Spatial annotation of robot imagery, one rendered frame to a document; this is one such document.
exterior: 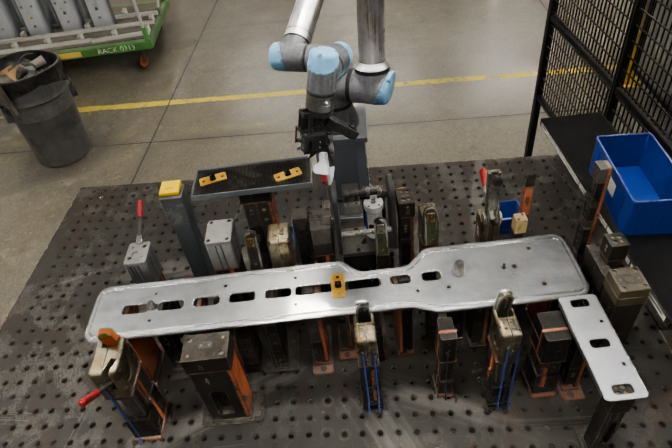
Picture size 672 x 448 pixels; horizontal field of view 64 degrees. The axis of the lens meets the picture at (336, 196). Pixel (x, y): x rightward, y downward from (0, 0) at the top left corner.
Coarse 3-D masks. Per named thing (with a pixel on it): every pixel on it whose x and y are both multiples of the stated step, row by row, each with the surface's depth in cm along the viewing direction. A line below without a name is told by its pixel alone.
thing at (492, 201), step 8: (488, 176) 148; (496, 176) 147; (488, 184) 149; (496, 184) 146; (488, 192) 150; (496, 192) 152; (488, 200) 152; (496, 200) 153; (488, 208) 153; (496, 208) 154; (488, 216) 155; (496, 216) 155; (488, 224) 156
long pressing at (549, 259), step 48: (528, 240) 156; (144, 288) 157; (192, 288) 155; (240, 288) 154; (384, 288) 148; (432, 288) 147; (480, 288) 145; (528, 288) 144; (576, 288) 142; (96, 336) 146; (144, 336) 145
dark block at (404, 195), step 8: (400, 192) 160; (408, 192) 159; (400, 200) 157; (408, 200) 157; (400, 208) 157; (408, 208) 157; (400, 216) 159; (408, 216) 160; (400, 224) 162; (408, 224) 162; (400, 232) 165; (408, 232) 165; (400, 240) 168; (408, 240) 167; (400, 248) 171; (408, 248) 169; (400, 256) 174; (408, 256) 172; (400, 264) 178
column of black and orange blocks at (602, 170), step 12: (600, 168) 147; (612, 168) 147; (600, 180) 149; (588, 192) 157; (600, 192) 152; (588, 204) 157; (600, 204) 155; (588, 216) 159; (588, 228) 162; (576, 240) 168; (588, 240) 165; (576, 252) 170
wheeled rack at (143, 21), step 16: (160, 0) 542; (128, 16) 512; (144, 16) 512; (160, 16) 510; (64, 32) 493; (80, 32) 494; (96, 32) 494; (112, 32) 476; (128, 32) 485; (144, 32) 465; (0, 48) 489; (16, 48) 476; (32, 48) 476; (48, 48) 477; (64, 48) 474; (80, 48) 472; (96, 48) 469; (112, 48) 470; (128, 48) 471; (144, 48) 473; (144, 64) 488
